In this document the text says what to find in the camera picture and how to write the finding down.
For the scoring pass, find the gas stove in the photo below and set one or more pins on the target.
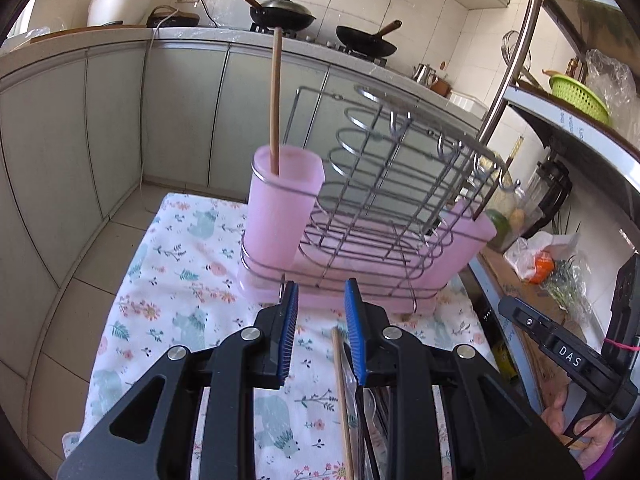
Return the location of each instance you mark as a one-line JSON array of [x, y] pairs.
[[320, 40]]

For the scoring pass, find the metal strainer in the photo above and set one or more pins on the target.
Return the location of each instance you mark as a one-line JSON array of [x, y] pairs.
[[510, 42]]

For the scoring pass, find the light wooden chopstick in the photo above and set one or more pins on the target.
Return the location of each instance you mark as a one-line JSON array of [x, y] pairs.
[[275, 100], [342, 400]]

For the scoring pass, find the plastic bag with orange item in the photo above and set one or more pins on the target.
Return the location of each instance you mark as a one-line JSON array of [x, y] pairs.
[[542, 262]]

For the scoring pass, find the dark wooden chopstick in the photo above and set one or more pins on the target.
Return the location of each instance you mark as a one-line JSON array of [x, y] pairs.
[[372, 460]]

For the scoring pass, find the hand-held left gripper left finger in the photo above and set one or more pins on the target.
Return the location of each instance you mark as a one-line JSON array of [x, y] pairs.
[[289, 330]]

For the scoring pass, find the pink plastic drip tray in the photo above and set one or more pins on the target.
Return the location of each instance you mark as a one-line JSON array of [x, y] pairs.
[[322, 302]]

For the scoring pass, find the white rice cooker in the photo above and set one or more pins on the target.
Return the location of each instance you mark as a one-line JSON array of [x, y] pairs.
[[120, 7]]

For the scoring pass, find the dark chopstick with patterned end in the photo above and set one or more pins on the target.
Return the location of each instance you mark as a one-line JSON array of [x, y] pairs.
[[495, 190]]

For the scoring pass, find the steel shelf rack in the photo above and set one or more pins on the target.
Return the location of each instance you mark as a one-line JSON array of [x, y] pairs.
[[575, 145]]

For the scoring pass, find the yellow packet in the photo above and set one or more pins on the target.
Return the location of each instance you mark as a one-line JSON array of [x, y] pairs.
[[506, 355]]

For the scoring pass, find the small brown pot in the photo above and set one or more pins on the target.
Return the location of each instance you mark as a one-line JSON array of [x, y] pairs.
[[442, 87]]

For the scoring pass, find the person's right hand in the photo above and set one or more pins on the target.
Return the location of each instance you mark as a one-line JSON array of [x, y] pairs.
[[555, 415]]

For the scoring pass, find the wooden cutting board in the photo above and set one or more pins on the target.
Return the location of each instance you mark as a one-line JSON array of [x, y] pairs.
[[75, 30]]

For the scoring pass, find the green herbs bunch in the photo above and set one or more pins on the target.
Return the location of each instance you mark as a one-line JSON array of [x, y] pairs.
[[567, 280]]

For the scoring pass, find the grey kitchen cabinet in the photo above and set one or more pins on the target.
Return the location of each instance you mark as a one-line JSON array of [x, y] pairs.
[[190, 110]]

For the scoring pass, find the pink plastic utensil cup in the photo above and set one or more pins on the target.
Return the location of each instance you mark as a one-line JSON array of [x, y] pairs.
[[280, 220], [460, 250]]

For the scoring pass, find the steel kettle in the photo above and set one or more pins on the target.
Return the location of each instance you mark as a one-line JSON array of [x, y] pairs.
[[424, 74]]

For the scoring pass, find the floral printed tablecloth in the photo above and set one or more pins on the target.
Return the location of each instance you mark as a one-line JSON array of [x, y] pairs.
[[175, 285]]

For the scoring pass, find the dark electric pot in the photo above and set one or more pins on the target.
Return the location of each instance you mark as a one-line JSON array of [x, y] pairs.
[[172, 17]]

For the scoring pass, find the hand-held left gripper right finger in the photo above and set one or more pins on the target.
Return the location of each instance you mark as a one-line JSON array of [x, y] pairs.
[[354, 330]]

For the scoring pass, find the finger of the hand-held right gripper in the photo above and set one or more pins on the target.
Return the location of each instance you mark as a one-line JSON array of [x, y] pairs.
[[550, 340]]

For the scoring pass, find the clear plastic spoon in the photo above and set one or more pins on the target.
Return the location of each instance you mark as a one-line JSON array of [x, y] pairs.
[[369, 410]]

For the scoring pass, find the white dish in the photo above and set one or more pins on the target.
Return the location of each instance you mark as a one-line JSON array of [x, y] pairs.
[[467, 102]]

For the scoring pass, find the green plastic basket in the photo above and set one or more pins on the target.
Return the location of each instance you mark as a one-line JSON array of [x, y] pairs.
[[580, 95]]

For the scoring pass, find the clear plastic bag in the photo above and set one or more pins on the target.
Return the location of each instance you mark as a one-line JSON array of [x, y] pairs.
[[610, 80]]

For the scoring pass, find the clear container with vegetables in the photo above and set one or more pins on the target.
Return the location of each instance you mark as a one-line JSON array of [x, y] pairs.
[[500, 220]]

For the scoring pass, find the black blender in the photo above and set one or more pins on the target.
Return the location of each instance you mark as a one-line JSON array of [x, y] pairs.
[[552, 185]]

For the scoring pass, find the small brown bottle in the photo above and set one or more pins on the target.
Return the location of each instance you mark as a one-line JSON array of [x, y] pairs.
[[574, 67]]

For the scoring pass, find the black wok with lid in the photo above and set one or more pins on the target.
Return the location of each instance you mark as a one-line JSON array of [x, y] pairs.
[[282, 15]]

